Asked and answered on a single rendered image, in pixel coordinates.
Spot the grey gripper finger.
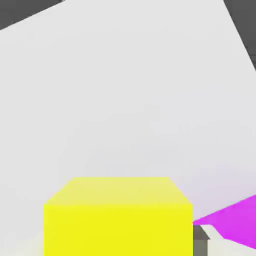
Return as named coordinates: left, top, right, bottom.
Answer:
left=192, top=224, right=256, bottom=256

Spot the small yellow cube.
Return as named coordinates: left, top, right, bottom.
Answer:
left=43, top=176, right=194, bottom=256

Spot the large magenta box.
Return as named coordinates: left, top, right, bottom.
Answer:
left=192, top=194, right=256, bottom=250

